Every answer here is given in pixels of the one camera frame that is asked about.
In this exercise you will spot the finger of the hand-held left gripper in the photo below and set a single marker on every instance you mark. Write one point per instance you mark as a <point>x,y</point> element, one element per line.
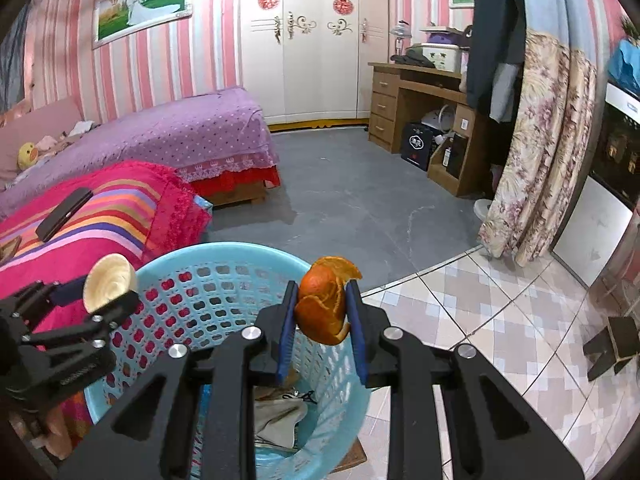
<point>100,317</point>
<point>65,292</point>

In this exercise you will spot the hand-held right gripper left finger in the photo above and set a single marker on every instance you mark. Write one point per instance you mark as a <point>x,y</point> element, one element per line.
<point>287,340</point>

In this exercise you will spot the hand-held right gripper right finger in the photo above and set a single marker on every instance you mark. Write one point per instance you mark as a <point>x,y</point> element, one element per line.
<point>356,335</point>

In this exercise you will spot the cream round shell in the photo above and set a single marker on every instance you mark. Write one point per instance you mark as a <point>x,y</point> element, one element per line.
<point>107,280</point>

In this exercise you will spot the orange peel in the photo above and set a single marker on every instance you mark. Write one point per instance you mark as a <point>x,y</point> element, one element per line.
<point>320,300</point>

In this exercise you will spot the beige face mask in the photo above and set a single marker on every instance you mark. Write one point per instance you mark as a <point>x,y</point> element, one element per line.
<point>275,420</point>

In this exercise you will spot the blue plastic basket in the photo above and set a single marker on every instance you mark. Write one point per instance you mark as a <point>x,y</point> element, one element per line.
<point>200,265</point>

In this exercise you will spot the black wallet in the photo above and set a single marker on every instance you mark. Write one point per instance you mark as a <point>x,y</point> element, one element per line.
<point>62,214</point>

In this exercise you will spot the striped pink blanket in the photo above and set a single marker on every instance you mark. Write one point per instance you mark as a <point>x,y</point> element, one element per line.
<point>125,200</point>

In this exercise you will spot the yellow duck plush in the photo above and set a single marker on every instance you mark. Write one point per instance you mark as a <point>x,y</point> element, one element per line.
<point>27,154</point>

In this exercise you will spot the pink cloth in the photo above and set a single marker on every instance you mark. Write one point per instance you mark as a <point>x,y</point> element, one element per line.
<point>48,143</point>

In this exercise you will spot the white cloth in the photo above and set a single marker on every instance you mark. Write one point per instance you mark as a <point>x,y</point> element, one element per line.
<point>82,128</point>

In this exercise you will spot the white floor bowl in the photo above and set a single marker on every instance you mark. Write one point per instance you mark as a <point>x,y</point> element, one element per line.
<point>482,208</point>

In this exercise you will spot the bed with purple bedspread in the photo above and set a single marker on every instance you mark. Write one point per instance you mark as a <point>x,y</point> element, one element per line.
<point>150,130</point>

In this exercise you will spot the black bag under desk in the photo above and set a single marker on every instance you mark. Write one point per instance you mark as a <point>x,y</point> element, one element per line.
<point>417,145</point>

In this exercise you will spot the black bottle box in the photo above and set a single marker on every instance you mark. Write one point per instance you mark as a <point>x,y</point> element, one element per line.
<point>455,155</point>

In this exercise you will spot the white appliance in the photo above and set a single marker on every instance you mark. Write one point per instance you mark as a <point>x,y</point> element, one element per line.
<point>440,117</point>

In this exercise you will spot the grey hanging cloth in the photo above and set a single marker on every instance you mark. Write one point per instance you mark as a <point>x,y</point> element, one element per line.
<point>12,60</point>

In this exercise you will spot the wooden desk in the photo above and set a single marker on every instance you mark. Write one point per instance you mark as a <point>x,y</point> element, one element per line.
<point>385,85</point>

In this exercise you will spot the black and white cabinet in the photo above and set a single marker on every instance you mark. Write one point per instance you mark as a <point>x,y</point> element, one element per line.
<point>590,225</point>

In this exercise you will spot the small black stool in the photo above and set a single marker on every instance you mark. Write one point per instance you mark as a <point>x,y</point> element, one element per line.
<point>617,342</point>

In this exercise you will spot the cream wardrobe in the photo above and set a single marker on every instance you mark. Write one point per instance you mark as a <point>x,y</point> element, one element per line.
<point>310,75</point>

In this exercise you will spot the floral door curtain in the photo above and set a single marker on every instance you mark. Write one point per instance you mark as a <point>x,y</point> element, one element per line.
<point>540,135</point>

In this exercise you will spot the dark folded clothes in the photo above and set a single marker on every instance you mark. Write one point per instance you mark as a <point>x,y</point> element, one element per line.
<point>412,60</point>

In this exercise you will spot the white storage box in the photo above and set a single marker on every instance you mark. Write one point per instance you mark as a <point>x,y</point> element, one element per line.
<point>440,56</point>

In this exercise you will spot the framed wedding photo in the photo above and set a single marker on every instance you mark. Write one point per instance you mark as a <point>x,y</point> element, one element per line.
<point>145,5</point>

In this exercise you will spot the desk lamp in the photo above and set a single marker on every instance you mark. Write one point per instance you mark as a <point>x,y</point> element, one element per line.
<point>400,35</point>

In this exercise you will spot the purple bag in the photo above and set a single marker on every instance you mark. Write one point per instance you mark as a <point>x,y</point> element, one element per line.
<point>442,37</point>

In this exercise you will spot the dark hanging jacket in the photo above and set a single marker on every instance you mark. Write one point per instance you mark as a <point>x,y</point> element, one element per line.
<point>492,35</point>

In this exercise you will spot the blue plastic bag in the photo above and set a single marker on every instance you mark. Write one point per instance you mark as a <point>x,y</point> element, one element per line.
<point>625,62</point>

